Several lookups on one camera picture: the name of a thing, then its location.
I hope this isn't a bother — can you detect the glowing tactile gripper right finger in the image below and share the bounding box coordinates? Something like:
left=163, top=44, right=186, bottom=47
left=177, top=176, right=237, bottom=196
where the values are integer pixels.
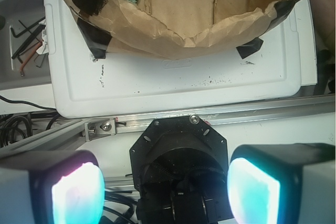
left=227, top=143, right=335, bottom=223

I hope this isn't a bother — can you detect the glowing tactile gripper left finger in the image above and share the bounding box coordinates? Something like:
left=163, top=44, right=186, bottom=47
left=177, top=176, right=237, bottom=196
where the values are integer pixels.
left=1, top=151, right=104, bottom=223

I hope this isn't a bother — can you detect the grey tool tray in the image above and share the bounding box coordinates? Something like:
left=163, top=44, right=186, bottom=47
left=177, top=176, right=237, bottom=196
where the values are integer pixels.
left=1, top=0, right=51, bottom=90

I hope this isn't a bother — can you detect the black hex key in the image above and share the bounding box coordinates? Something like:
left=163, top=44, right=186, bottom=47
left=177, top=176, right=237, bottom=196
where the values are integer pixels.
left=10, top=18, right=46, bottom=59

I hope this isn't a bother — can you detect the brown paper bag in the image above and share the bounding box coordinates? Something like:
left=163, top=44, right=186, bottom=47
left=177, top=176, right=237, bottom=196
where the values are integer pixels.
left=64, top=0, right=300, bottom=59

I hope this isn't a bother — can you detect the aluminium extrusion rail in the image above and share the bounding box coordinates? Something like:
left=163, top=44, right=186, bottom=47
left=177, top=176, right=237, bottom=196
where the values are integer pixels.
left=1, top=94, right=335, bottom=152

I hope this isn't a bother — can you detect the black cable bundle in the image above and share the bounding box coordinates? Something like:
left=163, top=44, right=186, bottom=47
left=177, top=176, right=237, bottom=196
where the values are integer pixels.
left=0, top=95, right=61, bottom=148

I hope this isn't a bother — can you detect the orange handled hex key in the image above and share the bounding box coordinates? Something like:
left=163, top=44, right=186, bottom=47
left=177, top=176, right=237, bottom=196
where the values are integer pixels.
left=19, top=41, right=43, bottom=77

